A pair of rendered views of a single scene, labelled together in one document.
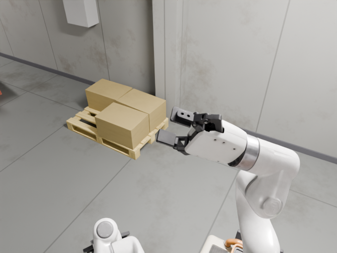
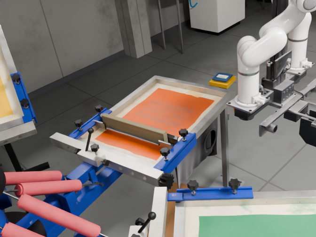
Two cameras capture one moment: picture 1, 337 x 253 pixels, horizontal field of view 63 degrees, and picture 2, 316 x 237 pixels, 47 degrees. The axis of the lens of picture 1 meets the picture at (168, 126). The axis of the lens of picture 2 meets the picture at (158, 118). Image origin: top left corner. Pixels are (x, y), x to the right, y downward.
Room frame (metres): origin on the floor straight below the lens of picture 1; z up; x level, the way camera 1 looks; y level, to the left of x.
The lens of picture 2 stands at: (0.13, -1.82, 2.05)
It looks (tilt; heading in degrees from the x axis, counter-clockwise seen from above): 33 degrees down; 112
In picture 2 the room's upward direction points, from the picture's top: 9 degrees counter-clockwise
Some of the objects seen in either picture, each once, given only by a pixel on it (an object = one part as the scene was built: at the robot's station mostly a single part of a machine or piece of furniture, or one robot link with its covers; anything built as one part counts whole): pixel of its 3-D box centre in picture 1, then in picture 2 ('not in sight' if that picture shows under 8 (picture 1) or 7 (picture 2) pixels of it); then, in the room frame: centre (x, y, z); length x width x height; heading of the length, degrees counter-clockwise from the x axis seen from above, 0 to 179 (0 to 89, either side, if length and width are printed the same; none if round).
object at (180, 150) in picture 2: not in sight; (176, 154); (-0.31, -0.56, 0.98); 0.30 x 0.05 x 0.07; 72
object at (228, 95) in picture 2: not in sight; (157, 116); (-0.51, -0.25, 0.97); 0.79 x 0.58 x 0.04; 72
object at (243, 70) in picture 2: not in sight; (248, 55); (0.00, -0.32, 1.37); 0.13 x 0.10 x 0.16; 104
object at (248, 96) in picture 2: not in sight; (250, 87); (0.01, -0.31, 1.21); 0.16 x 0.13 x 0.15; 151
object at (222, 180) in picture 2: not in sight; (224, 137); (-0.22, 0.25, 0.48); 0.22 x 0.22 x 0.96; 72
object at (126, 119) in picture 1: (117, 115); not in sight; (2.98, 0.69, 0.22); 1.17 x 0.80 x 0.44; 61
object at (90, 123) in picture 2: not in sight; (92, 126); (-0.84, -0.39, 0.98); 0.30 x 0.05 x 0.07; 72
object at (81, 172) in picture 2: not in sight; (85, 171); (-0.68, -0.78, 1.02); 0.17 x 0.06 x 0.05; 72
